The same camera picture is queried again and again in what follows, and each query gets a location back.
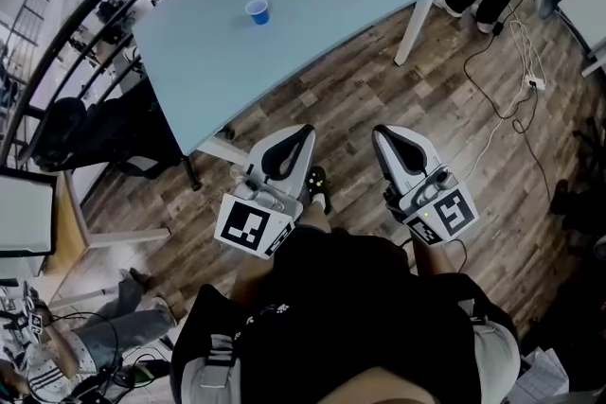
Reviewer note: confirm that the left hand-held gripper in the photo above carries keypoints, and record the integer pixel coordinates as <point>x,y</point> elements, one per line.
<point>255,213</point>

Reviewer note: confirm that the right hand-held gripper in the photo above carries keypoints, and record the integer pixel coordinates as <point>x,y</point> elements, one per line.
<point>440,208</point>

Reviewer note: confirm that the blue cup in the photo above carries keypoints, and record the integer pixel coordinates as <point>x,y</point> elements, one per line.
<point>259,14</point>

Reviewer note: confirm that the person's right forearm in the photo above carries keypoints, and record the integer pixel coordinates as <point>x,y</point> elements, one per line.
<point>433,258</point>

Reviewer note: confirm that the person's left forearm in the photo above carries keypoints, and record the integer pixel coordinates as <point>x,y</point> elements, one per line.
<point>251,279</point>

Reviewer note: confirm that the person's black shoe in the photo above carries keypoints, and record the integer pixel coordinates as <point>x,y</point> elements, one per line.
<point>316,182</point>

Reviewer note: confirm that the person's leg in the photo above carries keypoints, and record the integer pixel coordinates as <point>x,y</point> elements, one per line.
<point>315,216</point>

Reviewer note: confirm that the white table leg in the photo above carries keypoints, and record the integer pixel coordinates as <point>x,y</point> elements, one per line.
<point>413,30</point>

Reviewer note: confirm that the white power strip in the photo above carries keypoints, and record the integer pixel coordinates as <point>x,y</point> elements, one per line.
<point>535,82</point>

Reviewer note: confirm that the person's black shirt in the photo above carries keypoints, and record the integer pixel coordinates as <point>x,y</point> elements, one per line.
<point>355,298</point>

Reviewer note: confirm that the black office chair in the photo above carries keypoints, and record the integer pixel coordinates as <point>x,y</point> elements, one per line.
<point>109,132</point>

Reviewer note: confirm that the white desk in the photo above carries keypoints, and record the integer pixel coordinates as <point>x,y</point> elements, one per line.
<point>587,14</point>

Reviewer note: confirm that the black metal railing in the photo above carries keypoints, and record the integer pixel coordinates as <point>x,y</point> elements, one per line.
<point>71,26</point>

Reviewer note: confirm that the white paper sheets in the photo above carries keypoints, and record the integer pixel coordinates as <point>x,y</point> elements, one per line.
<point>542,376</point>

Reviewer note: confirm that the white monitor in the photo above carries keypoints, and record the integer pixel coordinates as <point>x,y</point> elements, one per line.
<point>23,217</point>

